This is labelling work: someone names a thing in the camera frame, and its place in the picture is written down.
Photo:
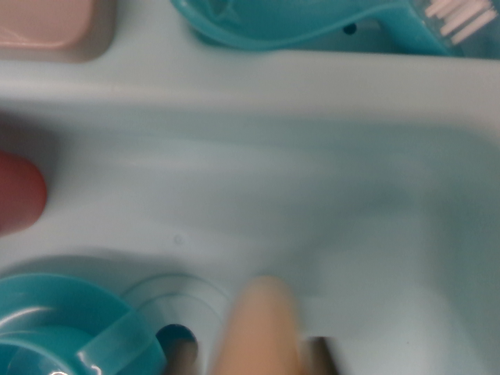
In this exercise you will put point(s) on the light blue toy sink unit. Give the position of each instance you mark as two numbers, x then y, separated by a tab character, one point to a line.
273	156

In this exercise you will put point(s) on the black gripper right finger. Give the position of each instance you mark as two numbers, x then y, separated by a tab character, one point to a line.
318	355

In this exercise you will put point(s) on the teal plastic mug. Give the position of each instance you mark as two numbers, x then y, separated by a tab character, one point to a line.
117	340

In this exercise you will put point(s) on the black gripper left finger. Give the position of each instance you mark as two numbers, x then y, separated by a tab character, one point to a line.
185	361

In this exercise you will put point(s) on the teal cup on saucer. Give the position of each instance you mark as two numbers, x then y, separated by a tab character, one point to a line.
58	289

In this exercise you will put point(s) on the teal dish brush white bristles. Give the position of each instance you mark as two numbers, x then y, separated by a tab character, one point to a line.
273	27

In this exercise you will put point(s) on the cream detergent bottle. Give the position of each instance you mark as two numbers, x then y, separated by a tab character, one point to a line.
258	332

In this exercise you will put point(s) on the red plastic tumbler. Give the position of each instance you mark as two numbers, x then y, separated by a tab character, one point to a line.
19	191

